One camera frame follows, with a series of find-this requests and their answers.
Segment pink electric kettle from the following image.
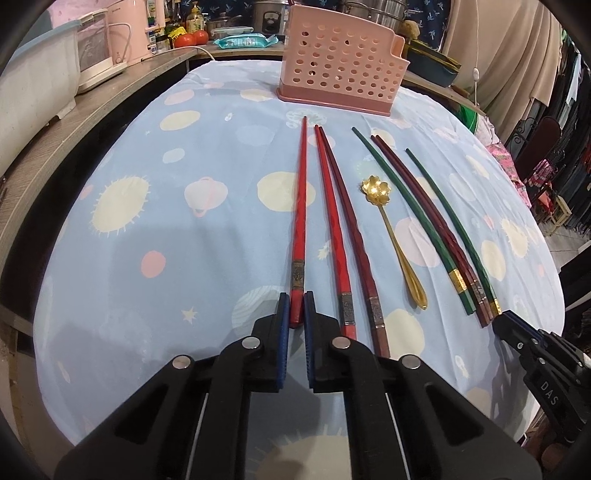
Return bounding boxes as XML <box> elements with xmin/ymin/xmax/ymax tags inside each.
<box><xmin>105</xmin><ymin>0</ymin><xmax>153</xmax><ymax>66</ymax></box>

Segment blue dish with yellow rim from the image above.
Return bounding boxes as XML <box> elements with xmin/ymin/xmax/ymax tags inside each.
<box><xmin>406</xmin><ymin>39</ymin><xmax>460</xmax><ymax>63</ymax></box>

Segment beige curtain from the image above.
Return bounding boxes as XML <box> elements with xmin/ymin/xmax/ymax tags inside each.
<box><xmin>438</xmin><ymin>0</ymin><xmax>564</xmax><ymax>121</ymax></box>

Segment blue casserole dish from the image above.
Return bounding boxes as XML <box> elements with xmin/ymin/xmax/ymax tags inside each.
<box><xmin>409</xmin><ymin>53</ymin><xmax>462</xmax><ymax>88</ymax></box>

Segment blue planet print tablecloth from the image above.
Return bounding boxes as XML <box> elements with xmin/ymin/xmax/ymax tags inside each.
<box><xmin>32</xmin><ymin>60</ymin><xmax>566</xmax><ymax>480</ymax></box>

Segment white plastic storage box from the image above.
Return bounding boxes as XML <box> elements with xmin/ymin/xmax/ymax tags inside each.
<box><xmin>0</xmin><ymin>21</ymin><xmax>81</xmax><ymax>178</ymax></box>

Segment white cable with switch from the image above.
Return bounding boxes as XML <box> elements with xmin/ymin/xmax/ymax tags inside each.
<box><xmin>464</xmin><ymin>28</ymin><xmax>483</xmax><ymax>112</ymax></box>

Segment wooden stool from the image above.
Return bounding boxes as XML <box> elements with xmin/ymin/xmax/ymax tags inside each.
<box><xmin>545</xmin><ymin>194</ymin><xmax>573</xmax><ymax>227</ymax></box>

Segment green chopstick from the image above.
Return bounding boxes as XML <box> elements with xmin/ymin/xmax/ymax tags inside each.
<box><xmin>405</xmin><ymin>148</ymin><xmax>503</xmax><ymax>318</ymax></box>
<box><xmin>352</xmin><ymin>127</ymin><xmax>476</xmax><ymax>316</ymax></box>

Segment pink perforated utensil holder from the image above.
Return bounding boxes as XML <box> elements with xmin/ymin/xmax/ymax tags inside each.
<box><xmin>276</xmin><ymin>4</ymin><xmax>411</xmax><ymax>117</ymax></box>

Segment white appliance with clear window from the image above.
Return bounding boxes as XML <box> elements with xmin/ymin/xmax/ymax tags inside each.
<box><xmin>74</xmin><ymin>9</ymin><xmax>129</xmax><ymax>95</ymax></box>

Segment pink pineapple print cloth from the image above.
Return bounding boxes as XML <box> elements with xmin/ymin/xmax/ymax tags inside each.
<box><xmin>485</xmin><ymin>138</ymin><xmax>532</xmax><ymax>208</ymax></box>

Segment small pot with lid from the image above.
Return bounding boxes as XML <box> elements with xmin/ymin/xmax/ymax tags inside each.
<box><xmin>205</xmin><ymin>13</ymin><xmax>246</xmax><ymax>40</ymax></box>

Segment pink dotted cloth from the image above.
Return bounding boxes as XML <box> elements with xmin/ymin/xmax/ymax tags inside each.
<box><xmin>18</xmin><ymin>0</ymin><xmax>112</xmax><ymax>42</ymax></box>

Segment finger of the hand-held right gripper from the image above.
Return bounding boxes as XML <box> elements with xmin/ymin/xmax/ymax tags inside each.
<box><xmin>492</xmin><ymin>310</ymin><xmax>544</xmax><ymax>356</ymax></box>

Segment dark red chopstick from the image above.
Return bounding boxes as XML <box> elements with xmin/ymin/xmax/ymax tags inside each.
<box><xmin>318</xmin><ymin>127</ymin><xmax>391</xmax><ymax>360</ymax></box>

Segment teal wet wipes packet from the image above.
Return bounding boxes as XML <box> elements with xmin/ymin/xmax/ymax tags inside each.
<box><xmin>213</xmin><ymin>33</ymin><xmax>280</xmax><ymax>51</ymax></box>

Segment gold flower spoon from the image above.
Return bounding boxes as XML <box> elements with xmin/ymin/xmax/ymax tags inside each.
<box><xmin>359</xmin><ymin>174</ymin><xmax>430</xmax><ymax>311</ymax></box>

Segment pink tall appliance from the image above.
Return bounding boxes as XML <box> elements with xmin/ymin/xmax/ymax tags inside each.
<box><xmin>144</xmin><ymin>0</ymin><xmax>168</xmax><ymax>34</ymax></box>

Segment hanging clothes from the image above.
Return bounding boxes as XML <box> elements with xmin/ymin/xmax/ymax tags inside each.
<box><xmin>503</xmin><ymin>41</ymin><xmax>591</xmax><ymax>227</ymax></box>

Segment steel steamer pot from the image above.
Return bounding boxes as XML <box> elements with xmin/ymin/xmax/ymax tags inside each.
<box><xmin>339</xmin><ymin>0</ymin><xmax>409</xmax><ymax>28</ymax></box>

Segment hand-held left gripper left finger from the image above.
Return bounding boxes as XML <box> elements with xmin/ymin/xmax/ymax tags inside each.
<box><xmin>53</xmin><ymin>292</ymin><xmax>291</xmax><ymax>480</ymax></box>

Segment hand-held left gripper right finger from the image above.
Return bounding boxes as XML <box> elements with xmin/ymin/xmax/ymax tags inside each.
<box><xmin>303</xmin><ymin>291</ymin><xmax>541</xmax><ymax>480</ymax></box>

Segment steel rice cooker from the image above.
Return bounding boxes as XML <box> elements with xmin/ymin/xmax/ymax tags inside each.
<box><xmin>252</xmin><ymin>0</ymin><xmax>296</xmax><ymax>38</ymax></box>

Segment green plastic bag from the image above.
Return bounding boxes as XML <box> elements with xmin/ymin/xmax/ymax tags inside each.
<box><xmin>455</xmin><ymin>99</ymin><xmax>483</xmax><ymax>134</ymax></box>

